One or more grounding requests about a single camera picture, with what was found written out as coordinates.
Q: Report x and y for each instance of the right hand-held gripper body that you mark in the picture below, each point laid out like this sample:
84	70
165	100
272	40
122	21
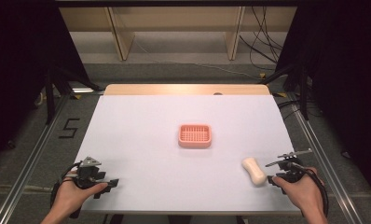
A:
288	168

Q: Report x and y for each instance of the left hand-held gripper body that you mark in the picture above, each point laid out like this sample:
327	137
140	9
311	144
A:
87	174

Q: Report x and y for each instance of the white soap bar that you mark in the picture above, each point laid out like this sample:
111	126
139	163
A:
254	171

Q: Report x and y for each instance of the pink soap dish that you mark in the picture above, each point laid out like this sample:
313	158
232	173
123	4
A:
195	136

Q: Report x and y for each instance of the person's right hand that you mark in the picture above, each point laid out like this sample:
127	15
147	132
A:
301	191

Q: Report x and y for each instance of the person's left hand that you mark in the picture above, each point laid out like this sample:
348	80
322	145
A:
71	196

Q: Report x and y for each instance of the white table mat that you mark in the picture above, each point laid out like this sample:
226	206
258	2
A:
149	161

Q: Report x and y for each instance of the black metal stand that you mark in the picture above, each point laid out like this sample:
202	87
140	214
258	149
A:
303	93
51	93

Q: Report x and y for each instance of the black curtain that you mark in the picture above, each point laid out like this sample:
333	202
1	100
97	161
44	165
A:
22	71
348	93

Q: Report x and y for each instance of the wooden table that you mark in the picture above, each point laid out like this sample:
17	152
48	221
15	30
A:
162	89

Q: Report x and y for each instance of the beige wooden shelf unit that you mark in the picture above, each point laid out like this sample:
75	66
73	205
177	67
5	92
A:
121	34

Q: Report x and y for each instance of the aluminium floor rail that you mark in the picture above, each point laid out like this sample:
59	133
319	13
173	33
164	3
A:
326	161
28	161

